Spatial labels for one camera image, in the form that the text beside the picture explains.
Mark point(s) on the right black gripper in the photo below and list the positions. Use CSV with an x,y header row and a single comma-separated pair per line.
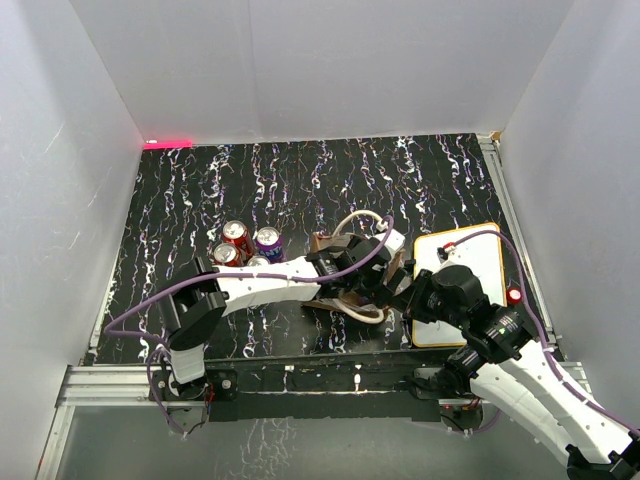
x,y
410,300

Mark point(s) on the red emergency button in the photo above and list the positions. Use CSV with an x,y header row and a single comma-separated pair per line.
x,y
514,296

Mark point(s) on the wrist white camera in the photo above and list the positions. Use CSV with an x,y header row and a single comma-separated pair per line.
x,y
447,253
393,240

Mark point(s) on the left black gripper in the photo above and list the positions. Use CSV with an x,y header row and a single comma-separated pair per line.
x,y
376,293

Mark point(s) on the purple Fanta can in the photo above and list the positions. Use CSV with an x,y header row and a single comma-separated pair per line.
x,y
269,244
257,260

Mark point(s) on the white whiteboard yellow rim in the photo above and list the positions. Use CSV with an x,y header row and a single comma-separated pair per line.
x,y
482,254

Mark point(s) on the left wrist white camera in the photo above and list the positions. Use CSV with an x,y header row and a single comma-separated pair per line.
x,y
393,240

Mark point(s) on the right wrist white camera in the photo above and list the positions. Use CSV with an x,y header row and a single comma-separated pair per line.
x,y
447,253

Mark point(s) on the pink tape strip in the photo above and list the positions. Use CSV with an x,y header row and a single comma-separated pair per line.
x,y
176,144

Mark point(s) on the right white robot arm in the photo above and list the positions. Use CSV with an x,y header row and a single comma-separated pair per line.
x,y
503,363

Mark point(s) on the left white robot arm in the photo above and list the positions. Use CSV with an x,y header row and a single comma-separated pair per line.
x,y
192,307

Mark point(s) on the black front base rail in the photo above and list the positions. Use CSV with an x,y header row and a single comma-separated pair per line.
x,y
369,385

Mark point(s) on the red cola can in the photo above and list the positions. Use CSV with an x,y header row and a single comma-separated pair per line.
x,y
227,254
237,233

